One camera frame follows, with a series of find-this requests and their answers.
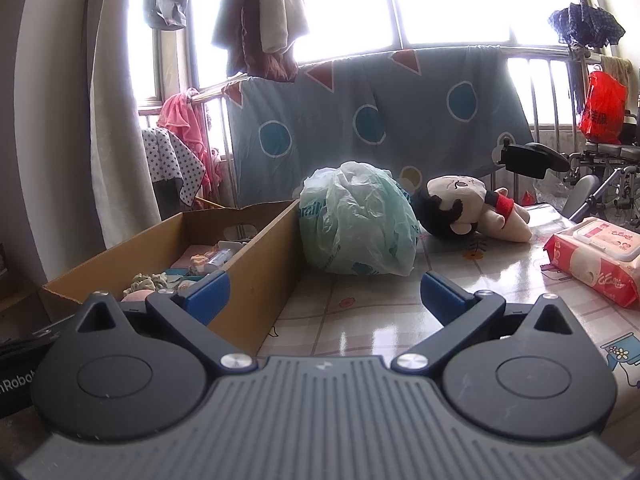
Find black-haired plush doll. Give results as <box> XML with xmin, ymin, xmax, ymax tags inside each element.
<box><xmin>416</xmin><ymin>174</ymin><xmax>533</xmax><ymax>244</ymax></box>

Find red and white wipes pack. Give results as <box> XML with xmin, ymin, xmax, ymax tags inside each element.
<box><xmin>543</xmin><ymin>216</ymin><xmax>640</xmax><ymax>310</ymax></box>

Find beige hanging towel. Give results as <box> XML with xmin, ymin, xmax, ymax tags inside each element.
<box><xmin>599</xmin><ymin>54</ymin><xmax>634</xmax><ymax>92</ymax></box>

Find brown cardboard box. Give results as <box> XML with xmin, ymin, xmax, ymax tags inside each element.
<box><xmin>42</xmin><ymin>199</ymin><xmax>304</xmax><ymax>356</ymax></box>

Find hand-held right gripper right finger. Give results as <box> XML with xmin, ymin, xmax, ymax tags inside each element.
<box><xmin>390</xmin><ymin>270</ymin><xmax>575</xmax><ymax>375</ymax></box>

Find beige knitted scrunchie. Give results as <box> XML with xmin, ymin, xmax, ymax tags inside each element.
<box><xmin>124</xmin><ymin>272</ymin><xmax>169</xmax><ymax>296</ymax></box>

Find light green plastic bag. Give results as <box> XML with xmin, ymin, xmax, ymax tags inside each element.
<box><xmin>299</xmin><ymin>161</ymin><xmax>422</xmax><ymax>277</ymax></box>

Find beige curtain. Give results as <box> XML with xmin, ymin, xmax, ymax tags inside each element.
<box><xmin>89</xmin><ymin>0</ymin><xmax>164</xmax><ymax>254</ymax></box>

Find brown and white hanging clothes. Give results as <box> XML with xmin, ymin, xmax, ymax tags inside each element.
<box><xmin>212</xmin><ymin>0</ymin><xmax>312</xmax><ymax>84</ymax></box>

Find pink hanging cloth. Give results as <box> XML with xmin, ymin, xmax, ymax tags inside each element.
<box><xmin>156</xmin><ymin>91</ymin><xmax>227</xmax><ymax>197</ymax></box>

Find blue circle-print bedsheet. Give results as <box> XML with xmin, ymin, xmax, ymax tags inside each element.
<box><xmin>222</xmin><ymin>45</ymin><xmax>536</xmax><ymax>209</ymax></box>

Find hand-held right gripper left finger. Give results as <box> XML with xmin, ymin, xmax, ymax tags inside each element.
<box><xmin>75</xmin><ymin>270</ymin><xmax>259</xmax><ymax>374</ymax></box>

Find black wheelchair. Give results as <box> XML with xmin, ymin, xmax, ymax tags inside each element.
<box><xmin>500</xmin><ymin>110</ymin><xmax>640</xmax><ymax>227</ymax></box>

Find white plastic bottle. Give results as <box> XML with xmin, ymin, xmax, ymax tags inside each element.
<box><xmin>204</xmin><ymin>246</ymin><xmax>237</xmax><ymax>272</ymax></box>

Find red plastic bag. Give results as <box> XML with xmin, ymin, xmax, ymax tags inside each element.
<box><xmin>579</xmin><ymin>71</ymin><xmax>628</xmax><ymax>145</ymax></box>

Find dark checked hanging cloth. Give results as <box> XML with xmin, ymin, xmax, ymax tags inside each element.
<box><xmin>548</xmin><ymin>2</ymin><xmax>626</xmax><ymax>49</ymax></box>

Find white star-print cloth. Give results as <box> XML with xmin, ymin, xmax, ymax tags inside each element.
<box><xmin>141</xmin><ymin>127</ymin><xmax>207</xmax><ymax>206</ymax></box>

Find grey hanging bag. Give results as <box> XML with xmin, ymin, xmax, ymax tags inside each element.
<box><xmin>142</xmin><ymin>0</ymin><xmax>190</xmax><ymax>31</ymax></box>

